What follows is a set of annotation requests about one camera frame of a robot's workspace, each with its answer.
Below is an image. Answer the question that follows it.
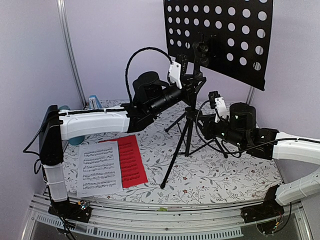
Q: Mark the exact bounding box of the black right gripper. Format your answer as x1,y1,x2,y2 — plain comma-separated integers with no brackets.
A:
196,113,247,149

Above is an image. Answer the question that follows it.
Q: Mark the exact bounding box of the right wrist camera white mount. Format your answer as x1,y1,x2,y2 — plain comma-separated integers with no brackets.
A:
208,91,228,123

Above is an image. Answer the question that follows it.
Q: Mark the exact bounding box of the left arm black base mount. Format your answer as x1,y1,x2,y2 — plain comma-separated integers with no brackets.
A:
48,199,92,223

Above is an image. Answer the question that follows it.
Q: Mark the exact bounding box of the red sheet music paper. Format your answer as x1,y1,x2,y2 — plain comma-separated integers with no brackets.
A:
99,135,148,189

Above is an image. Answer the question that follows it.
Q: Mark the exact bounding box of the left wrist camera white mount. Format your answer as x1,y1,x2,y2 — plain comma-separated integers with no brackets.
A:
168,54,188,90

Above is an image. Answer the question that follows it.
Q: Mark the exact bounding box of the left aluminium corner post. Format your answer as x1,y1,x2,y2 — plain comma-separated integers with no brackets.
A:
56,0,87,107

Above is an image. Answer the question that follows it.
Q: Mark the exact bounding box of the white sheet music paper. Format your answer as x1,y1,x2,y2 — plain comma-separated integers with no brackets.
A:
76,141,123,198

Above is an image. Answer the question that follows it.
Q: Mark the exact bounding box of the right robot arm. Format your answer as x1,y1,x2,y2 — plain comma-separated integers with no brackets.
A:
196,97,320,218

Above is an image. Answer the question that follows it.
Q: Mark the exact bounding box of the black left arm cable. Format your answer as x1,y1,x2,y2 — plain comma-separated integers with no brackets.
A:
124,47,175,105

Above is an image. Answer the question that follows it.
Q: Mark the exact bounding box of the aluminium corner post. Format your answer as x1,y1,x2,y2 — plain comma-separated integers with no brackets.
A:
56,0,87,107
246,86,256,105

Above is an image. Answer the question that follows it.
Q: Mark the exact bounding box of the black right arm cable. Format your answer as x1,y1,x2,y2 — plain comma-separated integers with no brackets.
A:
195,99,278,159

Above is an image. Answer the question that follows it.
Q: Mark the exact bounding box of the floral tablecloth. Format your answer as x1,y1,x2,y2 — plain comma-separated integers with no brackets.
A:
56,99,283,205

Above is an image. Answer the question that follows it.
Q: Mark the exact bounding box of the aluminium front frame rail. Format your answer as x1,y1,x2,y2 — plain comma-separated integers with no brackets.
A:
23,193,313,240

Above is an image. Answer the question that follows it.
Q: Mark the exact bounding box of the black music stand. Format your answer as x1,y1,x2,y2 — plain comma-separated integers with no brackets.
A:
159,0,274,190

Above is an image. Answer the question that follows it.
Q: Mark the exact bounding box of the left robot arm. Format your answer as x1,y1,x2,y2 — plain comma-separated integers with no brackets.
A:
39,71,207,217

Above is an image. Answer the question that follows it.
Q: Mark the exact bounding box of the right aluminium corner post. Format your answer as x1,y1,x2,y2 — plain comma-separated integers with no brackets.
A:
246,86,256,105

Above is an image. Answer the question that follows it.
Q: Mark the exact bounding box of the blue metronome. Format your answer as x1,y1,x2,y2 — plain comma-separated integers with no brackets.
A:
88,95,103,110

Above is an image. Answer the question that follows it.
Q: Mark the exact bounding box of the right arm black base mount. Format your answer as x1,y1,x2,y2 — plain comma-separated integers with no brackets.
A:
240,185,285,223

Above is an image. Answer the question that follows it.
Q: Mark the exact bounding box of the teal cylindrical cup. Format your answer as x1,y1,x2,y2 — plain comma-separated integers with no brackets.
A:
67,119,85,146

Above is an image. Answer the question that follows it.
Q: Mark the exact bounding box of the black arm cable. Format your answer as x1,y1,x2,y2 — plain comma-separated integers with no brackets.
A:
124,47,175,105
195,99,278,159

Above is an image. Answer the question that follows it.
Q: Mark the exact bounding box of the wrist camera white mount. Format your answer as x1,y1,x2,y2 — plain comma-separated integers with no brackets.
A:
208,91,228,123
168,54,188,90

